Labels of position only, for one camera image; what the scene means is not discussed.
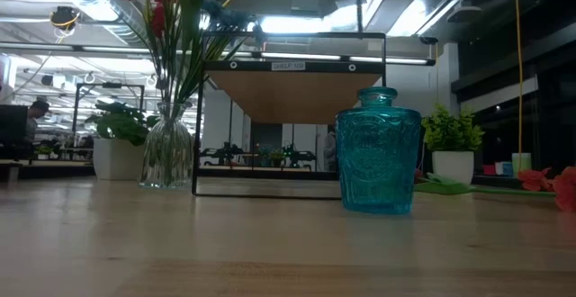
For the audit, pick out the small green plant white pot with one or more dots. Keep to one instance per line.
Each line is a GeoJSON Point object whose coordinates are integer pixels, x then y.
{"type": "Point", "coordinates": [452, 130]}

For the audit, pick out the red artificial flower bunch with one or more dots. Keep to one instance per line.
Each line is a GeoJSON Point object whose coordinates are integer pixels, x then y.
{"type": "Point", "coordinates": [157, 20]}

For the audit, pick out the black metal wood shelf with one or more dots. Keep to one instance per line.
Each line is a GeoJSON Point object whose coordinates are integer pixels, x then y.
{"type": "Point", "coordinates": [292, 94]}

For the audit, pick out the white cup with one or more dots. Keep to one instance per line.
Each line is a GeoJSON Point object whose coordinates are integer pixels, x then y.
{"type": "Point", "coordinates": [499, 168]}

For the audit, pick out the blue cup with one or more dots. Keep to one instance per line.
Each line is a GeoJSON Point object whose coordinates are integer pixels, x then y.
{"type": "Point", "coordinates": [507, 168]}

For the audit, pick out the blue embossed glass vase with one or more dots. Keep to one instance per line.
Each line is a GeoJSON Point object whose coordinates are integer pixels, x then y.
{"type": "Point", "coordinates": [378, 153]}

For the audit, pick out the person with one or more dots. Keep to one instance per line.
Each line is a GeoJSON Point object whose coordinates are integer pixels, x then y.
{"type": "Point", "coordinates": [330, 150]}
{"type": "Point", "coordinates": [32, 123]}

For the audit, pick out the long hanging linear light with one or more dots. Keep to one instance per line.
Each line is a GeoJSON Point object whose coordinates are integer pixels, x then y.
{"type": "Point", "coordinates": [301, 56]}

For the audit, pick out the green leafy flower stem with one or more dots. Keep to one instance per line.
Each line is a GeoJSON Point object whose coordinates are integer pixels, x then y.
{"type": "Point", "coordinates": [443, 185]}

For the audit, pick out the clear ribbed glass vase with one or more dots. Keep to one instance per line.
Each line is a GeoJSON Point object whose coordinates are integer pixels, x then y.
{"type": "Point", "coordinates": [166, 153]}

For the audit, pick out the small background green plant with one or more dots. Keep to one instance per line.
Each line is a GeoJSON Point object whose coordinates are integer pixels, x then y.
{"type": "Point", "coordinates": [278, 156]}

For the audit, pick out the dark computer monitor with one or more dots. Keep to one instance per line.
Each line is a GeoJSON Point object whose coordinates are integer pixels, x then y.
{"type": "Point", "coordinates": [11, 121]}

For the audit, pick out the large leafy plant white pot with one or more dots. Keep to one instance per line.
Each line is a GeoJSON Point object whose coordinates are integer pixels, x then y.
{"type": "Point", "coordinates": [117, 159]}

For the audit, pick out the red orange artificial flower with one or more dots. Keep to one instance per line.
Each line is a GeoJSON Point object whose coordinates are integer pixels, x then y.
{"type": "Point", "coordinates": [567, 189]}

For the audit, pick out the red cup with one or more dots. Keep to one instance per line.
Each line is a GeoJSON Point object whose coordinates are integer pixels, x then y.
{"type": "Point", "coordinates": [489, 169]}

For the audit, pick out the black background robot arm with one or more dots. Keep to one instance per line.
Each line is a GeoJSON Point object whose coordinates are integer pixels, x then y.
{"type": "Point", "coordinates": [222, 153]}
{"type": "Point", "coordinates": [299, 156]}

